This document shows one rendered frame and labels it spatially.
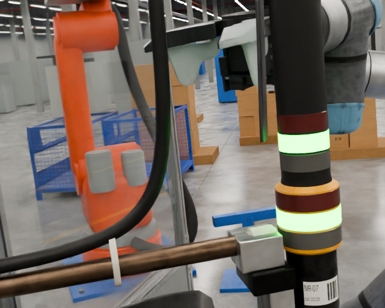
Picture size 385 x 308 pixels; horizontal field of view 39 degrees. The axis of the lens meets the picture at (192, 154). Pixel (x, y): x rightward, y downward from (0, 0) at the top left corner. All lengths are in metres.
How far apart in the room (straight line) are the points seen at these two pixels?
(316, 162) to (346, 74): 0.38
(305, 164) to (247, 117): 9.23
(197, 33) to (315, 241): 0.27
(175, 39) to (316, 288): 0.28
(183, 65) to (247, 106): 8.97
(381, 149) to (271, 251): 7.54
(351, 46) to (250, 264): 0.42
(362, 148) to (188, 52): 7.35
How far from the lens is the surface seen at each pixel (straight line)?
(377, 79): 0.88
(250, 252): 0.36
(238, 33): 0.48
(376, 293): 1.10
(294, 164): 0.36
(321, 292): 0.38
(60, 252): 0.35
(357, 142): 7.94
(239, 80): 0.58
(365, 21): 0.73
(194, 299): 0.55
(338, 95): 0.73
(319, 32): 0.35
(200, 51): 0.57
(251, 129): 9.61
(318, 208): 0.36
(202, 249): 0.36
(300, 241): 0.37
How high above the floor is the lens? 1.67
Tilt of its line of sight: 10 degrees down
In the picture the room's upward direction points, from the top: 6 degrees counter-clockwise
